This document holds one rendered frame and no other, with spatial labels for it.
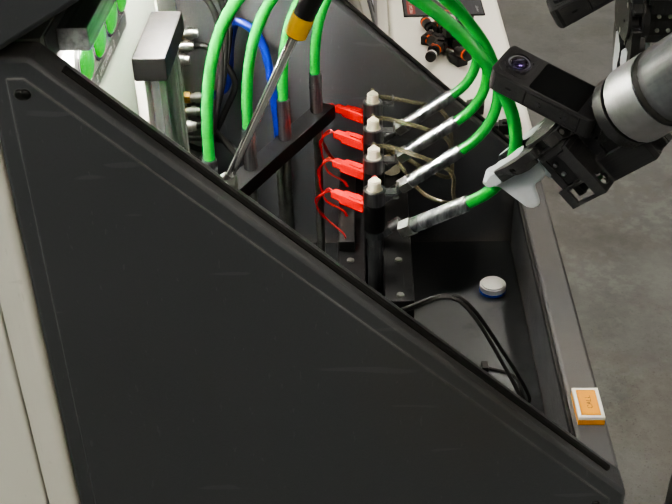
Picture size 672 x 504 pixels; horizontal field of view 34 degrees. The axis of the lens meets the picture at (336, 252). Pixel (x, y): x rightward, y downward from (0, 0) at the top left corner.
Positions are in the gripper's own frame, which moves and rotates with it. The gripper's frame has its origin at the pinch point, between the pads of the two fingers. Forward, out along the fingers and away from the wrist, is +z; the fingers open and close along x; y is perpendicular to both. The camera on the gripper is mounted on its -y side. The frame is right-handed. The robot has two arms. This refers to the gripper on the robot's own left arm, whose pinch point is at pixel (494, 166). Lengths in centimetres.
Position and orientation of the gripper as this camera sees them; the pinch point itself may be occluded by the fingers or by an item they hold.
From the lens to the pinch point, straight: 118.9
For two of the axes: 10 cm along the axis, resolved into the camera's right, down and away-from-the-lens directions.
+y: 6.9, 7.2, 1.1
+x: 5.8, -6.4, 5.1
